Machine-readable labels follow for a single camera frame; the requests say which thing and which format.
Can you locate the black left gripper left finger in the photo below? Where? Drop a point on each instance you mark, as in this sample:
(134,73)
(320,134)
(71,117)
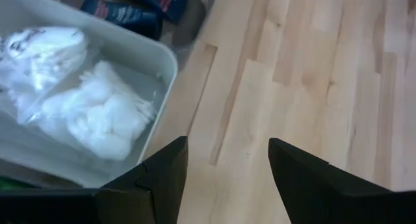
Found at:
(156,191)

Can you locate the clear bag of cotton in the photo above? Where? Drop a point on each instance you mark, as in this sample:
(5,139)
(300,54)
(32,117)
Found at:
(100,120)
(42,52)

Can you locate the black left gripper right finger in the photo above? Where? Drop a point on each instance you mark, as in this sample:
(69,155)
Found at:
(318,191)

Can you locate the dark blue tube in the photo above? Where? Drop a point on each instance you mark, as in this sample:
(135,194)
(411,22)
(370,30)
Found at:
(169,3)
(130,17)

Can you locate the translucent clear plastic bin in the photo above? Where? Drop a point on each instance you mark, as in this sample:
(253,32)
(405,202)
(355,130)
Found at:
(156,55)

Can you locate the dark brown plastic bin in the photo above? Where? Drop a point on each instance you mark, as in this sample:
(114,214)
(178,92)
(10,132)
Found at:
(195,19)

